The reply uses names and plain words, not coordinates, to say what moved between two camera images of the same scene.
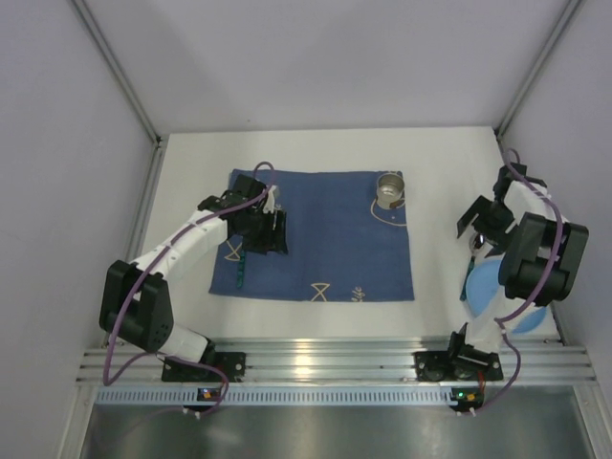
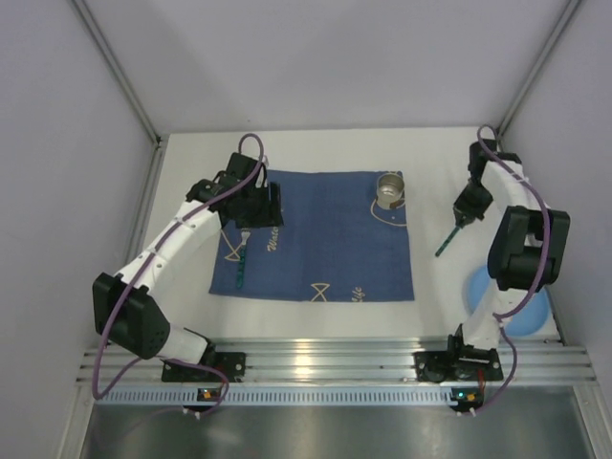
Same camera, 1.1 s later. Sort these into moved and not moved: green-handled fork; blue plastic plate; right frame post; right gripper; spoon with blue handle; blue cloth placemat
Moved: spoon with blue handle; right gripper
Not moved: green-handled fork; right frame post; blue cloth placemat; blue plastic plate
